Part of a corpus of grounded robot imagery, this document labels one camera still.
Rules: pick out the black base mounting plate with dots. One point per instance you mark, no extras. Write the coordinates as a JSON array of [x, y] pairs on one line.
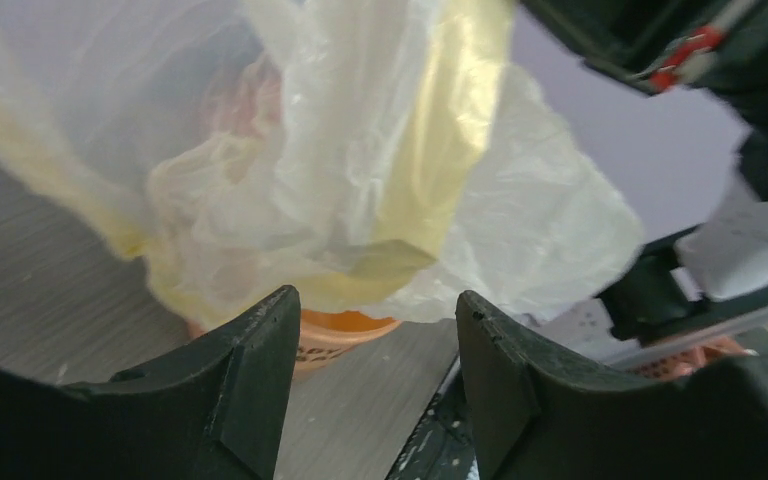
[[440, 446]]

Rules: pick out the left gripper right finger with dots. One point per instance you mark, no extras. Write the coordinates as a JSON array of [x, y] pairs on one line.
[[542, 411]]

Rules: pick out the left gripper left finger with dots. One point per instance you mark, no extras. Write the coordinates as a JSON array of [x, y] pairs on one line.
[[211, 409]]

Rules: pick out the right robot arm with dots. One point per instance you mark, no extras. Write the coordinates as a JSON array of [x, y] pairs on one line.
[[705, 275]]

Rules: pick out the orange plastic trash bin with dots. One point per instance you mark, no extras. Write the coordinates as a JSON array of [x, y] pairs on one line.
[[325, 337]]

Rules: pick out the pale yellow trash bag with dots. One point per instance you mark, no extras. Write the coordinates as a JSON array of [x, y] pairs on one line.
[[380, 156]]

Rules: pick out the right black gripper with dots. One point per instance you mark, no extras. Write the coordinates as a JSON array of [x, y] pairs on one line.
[[652, 46]]

